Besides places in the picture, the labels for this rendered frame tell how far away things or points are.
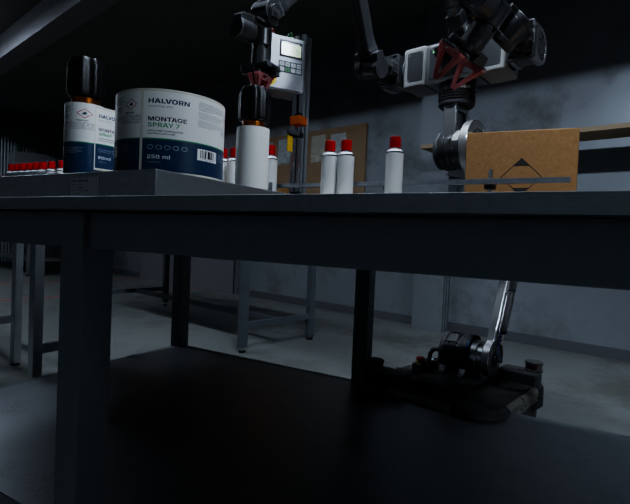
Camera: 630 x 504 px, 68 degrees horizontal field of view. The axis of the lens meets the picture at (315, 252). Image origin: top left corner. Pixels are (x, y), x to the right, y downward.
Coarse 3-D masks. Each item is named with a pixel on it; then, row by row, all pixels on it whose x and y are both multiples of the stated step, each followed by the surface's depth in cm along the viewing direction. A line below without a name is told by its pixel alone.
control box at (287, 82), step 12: (276, 36) 161; (276, 48) 161; (276, 60) 161; (288, 60) 163; (300, 60) 165; (276, 84) 161; (288, 84) 163; (300, 84) 165; (276, 96) 170; (288, 96) 169
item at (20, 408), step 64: (64, 256) 79; (192, 256) 66; (256, 256) 61; (320, 256) 56; (384, 256) 52; (448, 256) 48; (512, 256) 45; (576, 256) 43; (64, 320) 79; (64, 384) 79; (128, 384) 171; (192, 384) 174; (256, 384) 178; (320, 384) 181; (0, 448) 118; (64, 448) 79; (128, 448) 121; (192, 448) 123; (256, 448) 124; (320, 448) 126; (384, 448) 127; (448, 448) 129; (512, 448) 131; (576, 448) 133
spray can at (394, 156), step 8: (392, 136) 135; (392, 144) 135; (400, 144) 136; (392, 152) 134; (400, 152) 134; (392, 160) 134; (400, 160) 135; (392, 168) 134; (400, 168) 135; (392, 176) 134; (400, 176) 135; (384, 184) 137; (392, 184) 134; (400, 184) 135; (384, 192) 137; (392, 192) 134; (400, 192) 135
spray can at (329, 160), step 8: (328, 144) 145; (328, 152) 145; (328, 160) 144; (336, 160) 145; (328, 168) 144; (336, 168) 145; (328, 176) 144; (336, 176) 146; (320, 184) 146; (328, 184) 144; (336, 184) 146; (320, 192) 146; (328, 192) 144
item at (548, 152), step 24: (480, 144) 141; (504, 144) 138; (528, 144) 136; (552, 144) 133; (576, 144) 131; (480, 168) 141; (504, 168) 138; (528, 168) 136; (552, 168) 133; (576, 168) 131
